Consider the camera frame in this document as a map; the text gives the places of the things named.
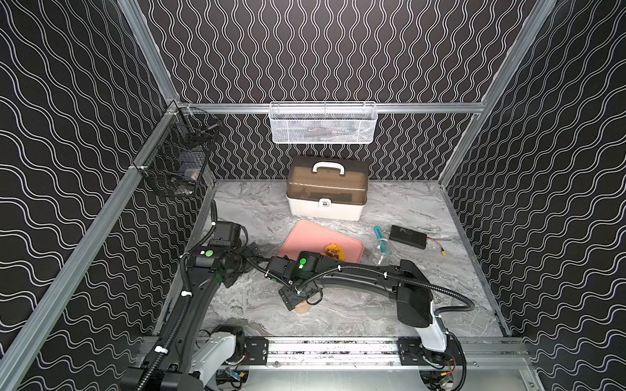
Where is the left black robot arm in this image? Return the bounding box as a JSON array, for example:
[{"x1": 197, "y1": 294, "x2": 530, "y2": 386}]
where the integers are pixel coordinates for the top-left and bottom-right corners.
[{"x1": 120, "y1": 201, "x2": 262, "y2": 390}]

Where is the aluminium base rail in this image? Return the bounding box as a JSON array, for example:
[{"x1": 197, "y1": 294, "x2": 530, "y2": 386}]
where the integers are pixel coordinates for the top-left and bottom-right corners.
[{"x1": 238, "y1": 337, "x2": 531, "y2": 371}]

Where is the white wire wall basket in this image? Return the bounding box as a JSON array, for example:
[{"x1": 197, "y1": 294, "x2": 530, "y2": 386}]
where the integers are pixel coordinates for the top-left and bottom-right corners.
[{"x1": 268, "y1": 101, "x2": 378, "y2": 145}]

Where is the clear cookie jar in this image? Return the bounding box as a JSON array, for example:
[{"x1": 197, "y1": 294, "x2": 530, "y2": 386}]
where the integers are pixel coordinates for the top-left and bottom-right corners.
[{"x1": 294, "y1": 302, "x2": 311, "y2": 314}]

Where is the black wire wall basket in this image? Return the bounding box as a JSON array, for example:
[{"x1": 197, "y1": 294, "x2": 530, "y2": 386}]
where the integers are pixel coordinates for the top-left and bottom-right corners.
[{"x1": 139, "y1": 106, "x2": 223, "y2": 198}]

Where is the brown white storage box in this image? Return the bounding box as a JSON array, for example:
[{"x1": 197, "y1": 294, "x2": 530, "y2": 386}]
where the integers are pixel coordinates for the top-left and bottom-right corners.
[{"x1": 286, "y1": 156, "x2": 369, "y2": 221}]

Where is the large orange fish cookie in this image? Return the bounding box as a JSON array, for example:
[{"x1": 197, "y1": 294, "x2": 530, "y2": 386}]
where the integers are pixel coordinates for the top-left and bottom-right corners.
[{"x1": 324, "y1": 244, "x2": 347, "y2": 261}]

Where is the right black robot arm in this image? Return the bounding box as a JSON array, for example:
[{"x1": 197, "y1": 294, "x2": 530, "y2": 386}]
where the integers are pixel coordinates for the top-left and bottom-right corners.
[{"x1": 247, "y1": 252, "x2": 475, "y2": 354}]

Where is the black battery pack with cable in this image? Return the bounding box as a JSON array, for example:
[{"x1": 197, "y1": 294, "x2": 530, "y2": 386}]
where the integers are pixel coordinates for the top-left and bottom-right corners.
[{"x1": 389, "y1": 225, "x2": 447, "y2": 256}]

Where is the clear cookie jar handled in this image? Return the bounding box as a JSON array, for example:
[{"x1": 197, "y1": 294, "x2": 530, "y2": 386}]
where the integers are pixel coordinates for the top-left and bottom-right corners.
[{"x1": 372, "y1": 239, "x2": 394, "y2": 266}]

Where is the pink plastic tray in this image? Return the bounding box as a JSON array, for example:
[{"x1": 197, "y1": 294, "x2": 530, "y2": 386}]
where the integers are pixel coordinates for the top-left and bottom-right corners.
[{"x1": 278, "y1": 220, "x2": 365, "y2": 263}]

